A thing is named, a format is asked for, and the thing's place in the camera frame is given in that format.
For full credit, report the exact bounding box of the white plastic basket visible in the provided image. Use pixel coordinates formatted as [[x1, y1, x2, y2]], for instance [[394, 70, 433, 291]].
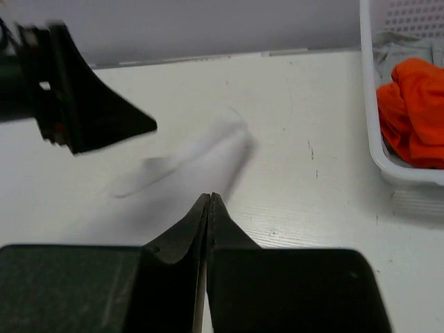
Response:
[[359, 0, 444, 190]]

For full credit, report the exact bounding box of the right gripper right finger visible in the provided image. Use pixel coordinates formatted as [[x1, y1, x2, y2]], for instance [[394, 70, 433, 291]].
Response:
[[207, 194, 391, 332]]

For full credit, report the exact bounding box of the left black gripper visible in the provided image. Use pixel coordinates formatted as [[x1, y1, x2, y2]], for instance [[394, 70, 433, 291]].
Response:
[[1, 21, 157, 154]]

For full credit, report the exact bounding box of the white t shirt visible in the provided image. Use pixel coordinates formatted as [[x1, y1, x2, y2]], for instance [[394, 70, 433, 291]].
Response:
[[110, 109, 255, 198]]

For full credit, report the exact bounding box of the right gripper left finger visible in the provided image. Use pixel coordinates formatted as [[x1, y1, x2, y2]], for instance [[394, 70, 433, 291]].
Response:
[[1, 194, 210, 332]]

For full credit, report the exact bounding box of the orange t shirt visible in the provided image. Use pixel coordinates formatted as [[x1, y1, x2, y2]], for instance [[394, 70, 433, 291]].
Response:
[[376, 58, 443, 169]]

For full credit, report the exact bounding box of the grey cloth in basket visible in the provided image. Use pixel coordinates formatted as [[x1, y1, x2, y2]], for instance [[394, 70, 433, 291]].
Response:
[[373, 31, 443, 85]]

